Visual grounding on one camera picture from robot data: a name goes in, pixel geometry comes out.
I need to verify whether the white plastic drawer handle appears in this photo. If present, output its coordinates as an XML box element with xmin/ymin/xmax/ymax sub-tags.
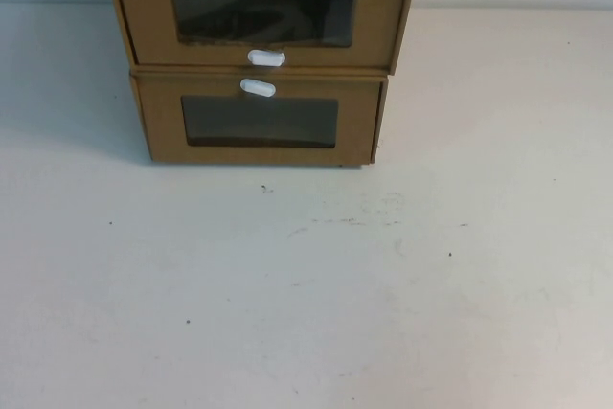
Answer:
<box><xmin>238</xmin><ymin>77</ymin><xmax>278</xmax><ymax>97</ymax></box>
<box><xmin>246</xmin><ymin>48</ymin><xmax>287</xmax><ymax>67</ymax></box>

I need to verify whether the cardboard shoe box shell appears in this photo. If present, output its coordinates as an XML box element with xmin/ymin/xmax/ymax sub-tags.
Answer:
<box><xmin>100</xmin><ymin>0</ymin><xmax>421</xmax><ymax>77</ymax></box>
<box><xmin>127</xmin><ymin>63</ymin><xmax>390</xmax><ymax>171</ymax></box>

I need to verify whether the cardboard drawer with window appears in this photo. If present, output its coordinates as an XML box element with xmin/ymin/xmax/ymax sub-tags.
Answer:
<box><xmin>134</xmin><ymin>74</ymin><xmax>383</xmax><ymax>165</ymax></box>
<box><xmin>108</xmin><ymin>0</ymin><xmax>413</xmax><ymax>70</ymax></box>

